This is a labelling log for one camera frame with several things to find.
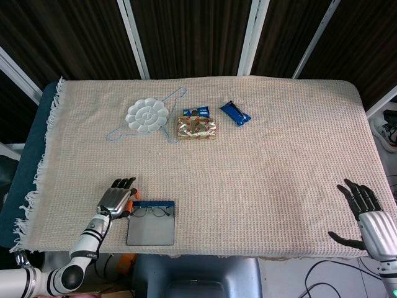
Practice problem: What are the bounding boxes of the beige waffle blanket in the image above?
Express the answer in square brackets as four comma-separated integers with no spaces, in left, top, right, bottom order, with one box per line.
[8,77,392,259]

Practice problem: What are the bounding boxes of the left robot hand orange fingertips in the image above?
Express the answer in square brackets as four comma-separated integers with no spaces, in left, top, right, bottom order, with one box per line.
[96,176,140,222]

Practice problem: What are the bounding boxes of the light blue wire hanger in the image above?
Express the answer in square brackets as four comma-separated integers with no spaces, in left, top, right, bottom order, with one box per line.
[107,86,189,145]

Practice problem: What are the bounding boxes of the blue glasses case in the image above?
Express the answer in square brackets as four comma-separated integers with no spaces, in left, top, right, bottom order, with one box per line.
[126,201,176,246]

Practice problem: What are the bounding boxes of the chrome metal fitting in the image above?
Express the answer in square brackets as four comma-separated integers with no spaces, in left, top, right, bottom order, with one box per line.
[14,250,32,269]

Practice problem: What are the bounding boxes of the white flower paint palette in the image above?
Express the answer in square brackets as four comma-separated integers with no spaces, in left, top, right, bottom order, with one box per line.
[125,97,171,135]

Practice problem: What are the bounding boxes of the gold wrapped box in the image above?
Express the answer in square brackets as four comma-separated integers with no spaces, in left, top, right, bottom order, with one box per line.
[176,115,218,141]

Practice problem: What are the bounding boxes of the dark blue snack packet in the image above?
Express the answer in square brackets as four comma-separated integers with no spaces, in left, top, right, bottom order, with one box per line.
[220,101,252,127]

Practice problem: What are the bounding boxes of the white frame post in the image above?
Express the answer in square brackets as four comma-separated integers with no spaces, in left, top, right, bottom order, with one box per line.
[365,86,397,119]
[117,0,151,80]
[237,0,270,76]
[292,0,342,79]
[0,46,43,105]

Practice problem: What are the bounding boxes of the black floor cable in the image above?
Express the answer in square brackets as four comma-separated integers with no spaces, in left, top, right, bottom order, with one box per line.
[304,260,381,298]

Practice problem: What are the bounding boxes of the small blue cookie packet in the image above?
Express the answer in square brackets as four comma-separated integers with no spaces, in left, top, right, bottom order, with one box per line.
[182,107,211,118]

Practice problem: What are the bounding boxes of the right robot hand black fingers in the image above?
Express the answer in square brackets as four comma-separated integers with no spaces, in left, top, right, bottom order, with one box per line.
[328,178,397,260]

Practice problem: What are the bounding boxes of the white sneaker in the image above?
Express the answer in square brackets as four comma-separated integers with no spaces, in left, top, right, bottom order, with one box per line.
[370,108,397,153]

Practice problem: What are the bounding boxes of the teal table pad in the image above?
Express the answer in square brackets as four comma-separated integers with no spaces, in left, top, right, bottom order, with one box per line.
[0,81,63,249]

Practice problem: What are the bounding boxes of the thin-framed eyeglasses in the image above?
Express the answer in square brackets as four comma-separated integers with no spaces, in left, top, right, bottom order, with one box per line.
[132,207,171,217]

